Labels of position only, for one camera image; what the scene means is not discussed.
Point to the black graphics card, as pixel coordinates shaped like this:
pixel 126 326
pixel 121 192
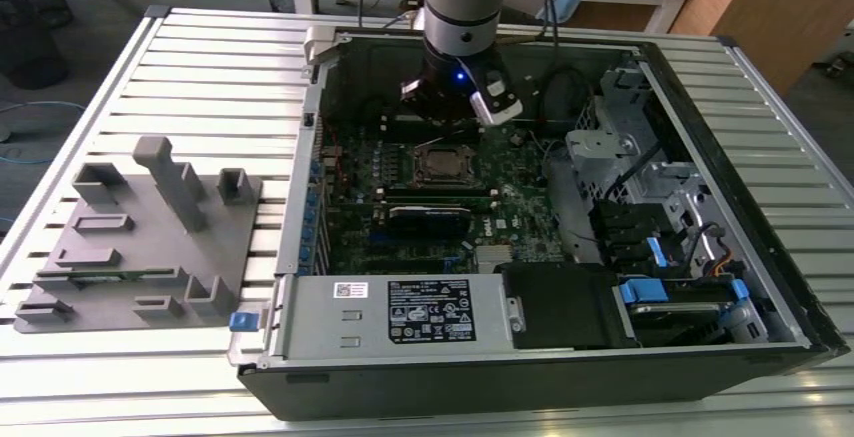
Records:
pixel 427 227

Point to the blue plastic drive tab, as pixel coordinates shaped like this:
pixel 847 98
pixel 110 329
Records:
pixel 655 252

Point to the wooden cabinet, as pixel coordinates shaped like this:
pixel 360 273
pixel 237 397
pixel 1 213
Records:
pixel 767 7

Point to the wheeled chair base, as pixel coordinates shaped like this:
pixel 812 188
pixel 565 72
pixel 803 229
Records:
pixel 842 64

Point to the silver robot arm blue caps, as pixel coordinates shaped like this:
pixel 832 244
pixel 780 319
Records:
pixel 460 12

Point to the white QR sticker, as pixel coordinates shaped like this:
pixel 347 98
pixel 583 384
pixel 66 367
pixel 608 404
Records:
pixel 351 290

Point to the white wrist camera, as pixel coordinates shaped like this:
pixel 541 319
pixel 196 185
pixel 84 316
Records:
pixel 496 102

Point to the black PC case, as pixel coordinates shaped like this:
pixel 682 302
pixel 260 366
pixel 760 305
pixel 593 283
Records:
pixel 467 392

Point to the black disk bay bracket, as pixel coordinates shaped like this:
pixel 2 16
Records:
pixel 627 227

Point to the black rating label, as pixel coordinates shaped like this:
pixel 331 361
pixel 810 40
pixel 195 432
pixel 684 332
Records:
pixel 432 309

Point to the silver CPU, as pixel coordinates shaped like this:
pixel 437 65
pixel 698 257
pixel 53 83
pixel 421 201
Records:
pixel 447 163

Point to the hard disk in blue carrier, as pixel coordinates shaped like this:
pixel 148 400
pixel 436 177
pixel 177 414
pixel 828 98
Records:
pixel 640 291

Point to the grey plastic case latch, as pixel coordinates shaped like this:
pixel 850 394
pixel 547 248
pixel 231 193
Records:
pixel 316 42

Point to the silver power supply unit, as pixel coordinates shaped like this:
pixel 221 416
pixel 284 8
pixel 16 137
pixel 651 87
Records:
pixel 320 327

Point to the black office chair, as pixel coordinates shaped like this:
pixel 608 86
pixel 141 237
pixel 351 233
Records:
pixel 33 57

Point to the blue plastic case latch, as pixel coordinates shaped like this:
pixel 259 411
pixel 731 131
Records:
pixel 241 322

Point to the CPU socket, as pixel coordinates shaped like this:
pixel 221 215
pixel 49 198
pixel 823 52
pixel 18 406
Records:
pixel 427 184

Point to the green RAM stick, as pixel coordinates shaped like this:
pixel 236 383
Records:
pixel 433 190
pixel 100 277

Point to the grey parts rack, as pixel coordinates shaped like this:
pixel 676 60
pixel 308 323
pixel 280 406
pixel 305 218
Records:
pixel 153 237

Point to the silver metal drive cage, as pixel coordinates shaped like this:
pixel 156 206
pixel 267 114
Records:
pixel 600 144

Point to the silver finned heatsink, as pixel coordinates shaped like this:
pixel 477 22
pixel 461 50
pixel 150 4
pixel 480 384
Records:
pixel 493 254

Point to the green motherboard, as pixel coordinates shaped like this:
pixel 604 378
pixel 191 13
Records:
pixel 527 217

